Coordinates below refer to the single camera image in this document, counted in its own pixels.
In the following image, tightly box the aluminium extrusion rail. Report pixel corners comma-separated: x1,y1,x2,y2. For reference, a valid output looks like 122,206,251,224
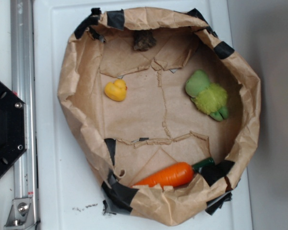
10,0,40,230

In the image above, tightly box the brown paper bag basin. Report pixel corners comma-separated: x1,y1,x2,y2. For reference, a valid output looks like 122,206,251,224
58,7,261,226

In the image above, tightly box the metal corner bracket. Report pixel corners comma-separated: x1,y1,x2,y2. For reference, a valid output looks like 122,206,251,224
4,197,36,230

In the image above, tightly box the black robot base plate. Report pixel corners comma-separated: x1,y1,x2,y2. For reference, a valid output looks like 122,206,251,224
0,81,26,179

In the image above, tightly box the yellow rubber duck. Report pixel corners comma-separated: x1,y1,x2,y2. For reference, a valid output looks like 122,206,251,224
104,79,127,102

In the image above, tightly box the green plush toy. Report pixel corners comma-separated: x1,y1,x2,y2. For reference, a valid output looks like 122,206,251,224
185,69,229,122

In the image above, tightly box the orange plastic carrot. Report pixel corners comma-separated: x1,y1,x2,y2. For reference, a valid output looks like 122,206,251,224
133,157,215,188

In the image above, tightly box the dark brown rock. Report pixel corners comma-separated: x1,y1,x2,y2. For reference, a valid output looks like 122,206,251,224
133,30,156,51

